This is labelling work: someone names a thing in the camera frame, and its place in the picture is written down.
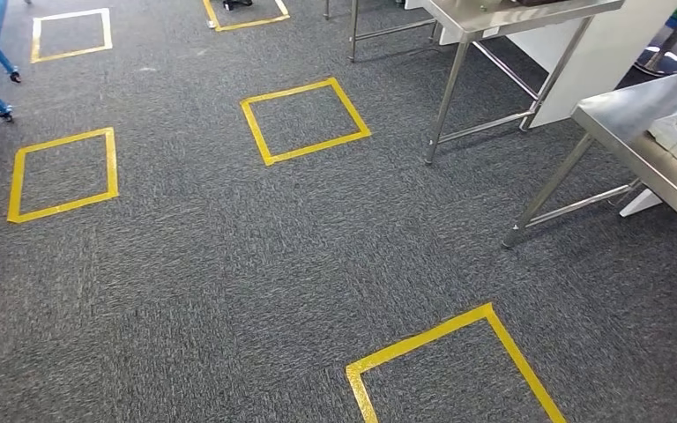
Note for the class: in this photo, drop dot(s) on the stainless steel workbench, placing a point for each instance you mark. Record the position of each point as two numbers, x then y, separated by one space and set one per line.
619 117

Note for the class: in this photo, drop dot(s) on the yellow floor tape square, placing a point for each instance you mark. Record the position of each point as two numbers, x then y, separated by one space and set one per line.
306 150
245 24
420 340
64 205

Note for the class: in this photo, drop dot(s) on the stainless steel table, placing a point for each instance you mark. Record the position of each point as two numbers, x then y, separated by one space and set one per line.
354 29
490 14

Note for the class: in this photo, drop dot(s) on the black tripod base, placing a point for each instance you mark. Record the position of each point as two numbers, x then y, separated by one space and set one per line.
236 3

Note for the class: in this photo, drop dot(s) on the white board foot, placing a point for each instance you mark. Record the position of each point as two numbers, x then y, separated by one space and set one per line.
639 203

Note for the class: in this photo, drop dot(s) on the white panel board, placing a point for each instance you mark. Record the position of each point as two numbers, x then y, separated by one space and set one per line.
601 64

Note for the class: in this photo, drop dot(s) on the black stanchion post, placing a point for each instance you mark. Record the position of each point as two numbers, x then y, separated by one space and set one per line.
659 58

